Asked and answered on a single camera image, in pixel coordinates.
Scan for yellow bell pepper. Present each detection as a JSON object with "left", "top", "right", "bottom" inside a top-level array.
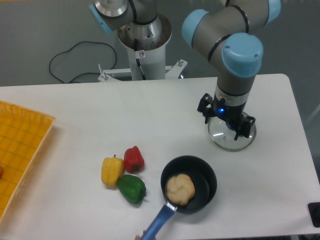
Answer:
[{"left": 101, "top": 155, "right": 125, "bottom": 188}]

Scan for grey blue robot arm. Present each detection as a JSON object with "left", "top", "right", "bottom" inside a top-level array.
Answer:
[{"left": 89, "top": 0, "right": 281, "bottom": 138}]

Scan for round bread bun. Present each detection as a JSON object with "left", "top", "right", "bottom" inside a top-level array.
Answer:
[{"left": 166, "top": 173, "right": 196, "bottom": 206}]

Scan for yellow plastic basket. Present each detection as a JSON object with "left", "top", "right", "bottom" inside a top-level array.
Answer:
[{"left": 0, "top": 101, "right": 56, "bottom": 219}]

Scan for black floor cable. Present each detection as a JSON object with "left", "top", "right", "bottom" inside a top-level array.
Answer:
[{"left": 48, "top": 41, "right": 118, "bottom": 84}]

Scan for black table corner device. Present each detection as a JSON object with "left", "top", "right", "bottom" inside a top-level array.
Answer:
[{"left": 307, "top": 202, "right": 320, "bottom": 228}]

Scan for green bell pepper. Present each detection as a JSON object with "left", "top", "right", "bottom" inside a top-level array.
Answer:
[{"left": 117, "top": 174, "right": 147, "bottom": 206}]

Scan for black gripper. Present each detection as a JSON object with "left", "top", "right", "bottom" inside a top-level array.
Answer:
[{"left": 197, "top": 93, "right": 256, "bottom": 141}]

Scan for glass pot lid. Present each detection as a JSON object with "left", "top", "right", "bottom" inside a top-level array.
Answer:
[{"left": 207, "top": 117, "right": 257, "bottom": 152}]

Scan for red bell pepper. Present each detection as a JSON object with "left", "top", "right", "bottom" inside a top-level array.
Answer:
[{"left": 123, "top": 145, "right": 145, "bottom": 174}]

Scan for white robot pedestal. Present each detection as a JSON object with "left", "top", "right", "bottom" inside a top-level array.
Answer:
[{"left": 98, "top": 13, "right": 188, "bottom": 83}]

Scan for fingertips at bottom edge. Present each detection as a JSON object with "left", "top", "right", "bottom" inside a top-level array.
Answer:
[{"left": 134, "top": 230, "right": 157, "bottom": 240}]

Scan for dark blue saucepan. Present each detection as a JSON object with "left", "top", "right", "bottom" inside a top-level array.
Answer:
[{"left": 141, "top": 155, "right": 217, "bottom": 240}]

